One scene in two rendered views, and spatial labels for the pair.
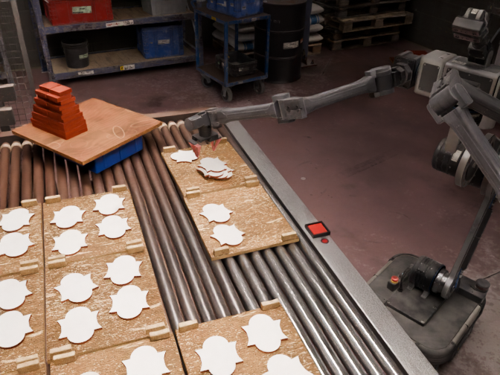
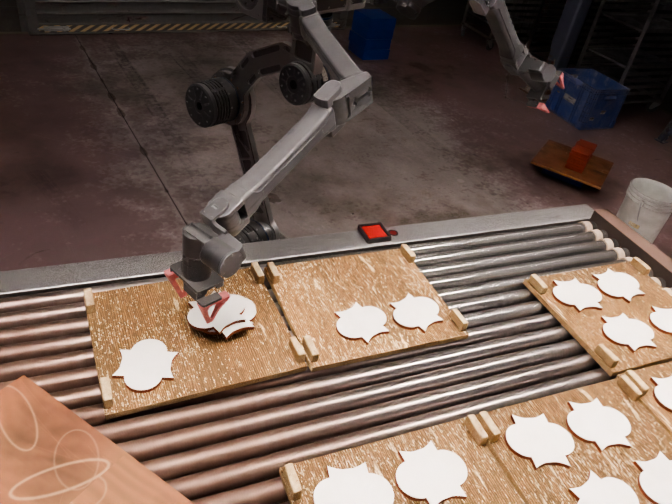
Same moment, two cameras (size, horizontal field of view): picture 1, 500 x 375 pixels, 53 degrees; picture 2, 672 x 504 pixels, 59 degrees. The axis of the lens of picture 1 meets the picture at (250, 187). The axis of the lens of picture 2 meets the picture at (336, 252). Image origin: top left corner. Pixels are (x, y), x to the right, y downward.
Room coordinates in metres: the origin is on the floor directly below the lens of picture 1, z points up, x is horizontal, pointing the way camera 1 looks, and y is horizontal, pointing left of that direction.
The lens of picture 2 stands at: (1.86, 1.14, 1.89)
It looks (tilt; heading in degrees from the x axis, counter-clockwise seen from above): 36 degrees down; 263
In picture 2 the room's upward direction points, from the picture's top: 11 degrees clockwise
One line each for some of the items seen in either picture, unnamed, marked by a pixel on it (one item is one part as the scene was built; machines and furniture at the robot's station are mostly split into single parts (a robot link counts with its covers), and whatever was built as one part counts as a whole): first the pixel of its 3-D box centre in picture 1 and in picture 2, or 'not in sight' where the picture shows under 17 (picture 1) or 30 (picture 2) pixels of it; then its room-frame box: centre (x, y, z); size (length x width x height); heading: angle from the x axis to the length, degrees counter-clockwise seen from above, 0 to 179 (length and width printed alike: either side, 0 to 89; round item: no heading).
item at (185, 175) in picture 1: (207, 167); (192, 331); (2.02, 0.20, 0.93); 0.41 x 0.35 x 0.02; 24
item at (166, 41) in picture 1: (159, 37); not in sight; (6.10, 1.16, 0.32); 0.50 x 0.41 x 0.37; 115
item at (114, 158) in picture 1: (98, 143); not in sight; (2.14, 0.74, 0.97); 0.31 x 0.31 x 0.10; 57
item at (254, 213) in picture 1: (238, 218); (363, 301); (1.62, 0.04, 0.93); 0.41 x 0.35 x 0.02; 22
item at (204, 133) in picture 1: (204, 130); (197, 265); (2.01, 0.21, 1.12); 0.10 x 0.07 x 0.07; 134
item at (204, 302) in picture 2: (199, 146); (206, 301); (1.98, 0.23, 1.05); 0.07 x 0.07 x 0.09; 44
